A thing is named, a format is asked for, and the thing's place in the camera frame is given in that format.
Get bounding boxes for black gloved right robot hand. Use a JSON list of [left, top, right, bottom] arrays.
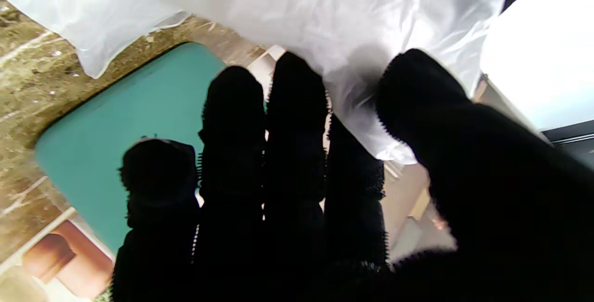
[[111, 49, 594, 302]]

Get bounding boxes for teal plastic basket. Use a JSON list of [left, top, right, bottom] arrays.
[[35, 42, 228, 256]]

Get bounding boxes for translucent white disposable glove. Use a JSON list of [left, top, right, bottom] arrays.
[[0, 0, 509, 163]]

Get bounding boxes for tall terracotta vase with plant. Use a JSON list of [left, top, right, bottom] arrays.
[[51, 221, 116, 300]]

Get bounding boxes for small round terracotta pot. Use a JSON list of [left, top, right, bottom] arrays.
[[22, 233, 77, 284]]

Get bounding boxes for glass vase with flowers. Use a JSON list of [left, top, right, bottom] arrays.
[[0, 265, 49, 302]]

